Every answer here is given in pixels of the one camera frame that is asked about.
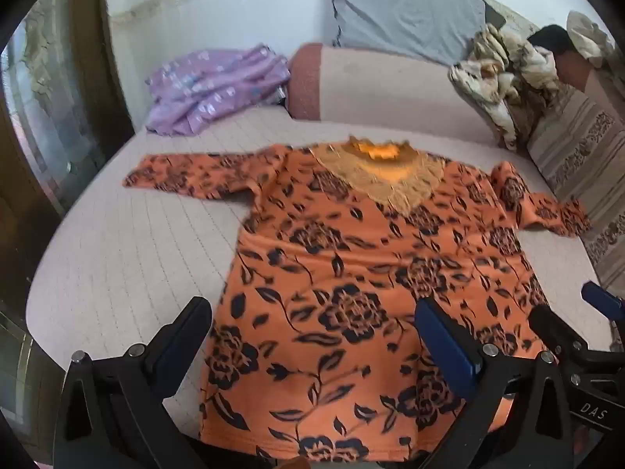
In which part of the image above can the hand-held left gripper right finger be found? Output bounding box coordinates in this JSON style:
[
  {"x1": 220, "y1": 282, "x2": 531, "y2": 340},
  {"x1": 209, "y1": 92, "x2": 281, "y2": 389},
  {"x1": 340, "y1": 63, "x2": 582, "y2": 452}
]
[{"x1": 414, "y1": 298, "x2": 583, "y2": 469}]

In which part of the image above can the black cloth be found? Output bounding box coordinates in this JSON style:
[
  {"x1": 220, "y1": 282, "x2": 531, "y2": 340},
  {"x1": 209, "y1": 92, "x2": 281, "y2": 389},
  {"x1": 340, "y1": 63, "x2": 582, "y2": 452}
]
[{"x1": 527, "y1": 23, "x2": 594, "y2": 93}]

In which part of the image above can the pink bolster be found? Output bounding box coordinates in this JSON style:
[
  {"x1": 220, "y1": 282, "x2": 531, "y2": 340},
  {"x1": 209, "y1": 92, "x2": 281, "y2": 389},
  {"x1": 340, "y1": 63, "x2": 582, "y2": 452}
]
[{"x1": 287, "y1": 43, "x2": 491, "y2": 132}]

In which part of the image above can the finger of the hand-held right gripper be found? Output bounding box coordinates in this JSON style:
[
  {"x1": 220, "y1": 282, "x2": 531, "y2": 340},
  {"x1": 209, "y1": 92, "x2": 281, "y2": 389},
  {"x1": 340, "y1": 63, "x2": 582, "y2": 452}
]
[
  {"x1": 528, "y1": 305, "x2": 588, "y2": 353},
  {"x1": 580, "y1": 280, "x2": 625, "y2": 324}
]

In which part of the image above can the purple patterned garment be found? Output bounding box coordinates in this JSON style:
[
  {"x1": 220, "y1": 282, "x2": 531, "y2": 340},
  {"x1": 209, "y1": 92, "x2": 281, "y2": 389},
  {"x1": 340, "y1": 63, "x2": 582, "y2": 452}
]
[{"x1": 145, "y1": 44, "x2": 292, "y2": 136}]

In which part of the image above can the glass window pane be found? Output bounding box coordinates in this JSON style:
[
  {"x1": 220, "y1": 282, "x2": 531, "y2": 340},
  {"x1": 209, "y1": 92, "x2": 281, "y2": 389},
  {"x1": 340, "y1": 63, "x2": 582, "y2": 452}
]
[{"x1": 0, "y1": 10, "x2": 101, "y2": 211}]

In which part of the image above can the grey pillow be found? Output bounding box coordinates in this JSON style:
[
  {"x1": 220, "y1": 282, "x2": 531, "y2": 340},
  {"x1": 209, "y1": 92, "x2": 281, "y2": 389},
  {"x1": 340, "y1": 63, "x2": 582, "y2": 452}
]
[{"x1": 326, "y1": 0, "x2": 509, "y2": 66}]

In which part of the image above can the striped patterned cushion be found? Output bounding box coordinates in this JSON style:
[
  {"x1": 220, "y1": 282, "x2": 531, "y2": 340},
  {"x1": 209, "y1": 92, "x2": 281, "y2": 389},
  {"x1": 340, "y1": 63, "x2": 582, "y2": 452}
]
[{"x1": 525, "y1": 66, "x2": 625, "y2": 299}]

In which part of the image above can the white crumpled cloth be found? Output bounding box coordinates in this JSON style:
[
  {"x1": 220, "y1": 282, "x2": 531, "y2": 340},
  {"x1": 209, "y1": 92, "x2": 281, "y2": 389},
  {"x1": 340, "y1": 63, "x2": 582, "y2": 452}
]
[{"x1": 566, "y1": 10, "x2": 617, "y2": 68}]

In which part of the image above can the wooden door frame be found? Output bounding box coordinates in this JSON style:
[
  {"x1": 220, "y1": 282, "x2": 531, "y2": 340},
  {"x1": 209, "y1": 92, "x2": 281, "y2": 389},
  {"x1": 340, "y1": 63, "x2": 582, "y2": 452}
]
[{"x1": 59, "y1": 0, "x2": 136, "y2": 206}]

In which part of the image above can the cream floral blanket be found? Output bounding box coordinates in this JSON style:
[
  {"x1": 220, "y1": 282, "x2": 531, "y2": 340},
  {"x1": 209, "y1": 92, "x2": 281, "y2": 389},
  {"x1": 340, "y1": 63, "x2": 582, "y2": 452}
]
[{"x1": 448, "y1": 24, "x2": 570, "y2": 152}]

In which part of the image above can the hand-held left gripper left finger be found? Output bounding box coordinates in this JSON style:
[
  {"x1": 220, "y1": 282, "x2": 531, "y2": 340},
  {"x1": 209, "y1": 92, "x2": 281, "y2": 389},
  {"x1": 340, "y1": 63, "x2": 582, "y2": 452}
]
[{"x1": 54, "y1": 296, "x2": 214, "y2": 469}]

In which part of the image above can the orange floral shirt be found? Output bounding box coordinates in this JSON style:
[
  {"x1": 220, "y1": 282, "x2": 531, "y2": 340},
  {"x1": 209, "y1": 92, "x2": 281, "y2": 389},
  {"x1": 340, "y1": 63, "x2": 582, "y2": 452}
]
[{"x1": 122, "y1": 134, "x2": 594, "y2": 465}]

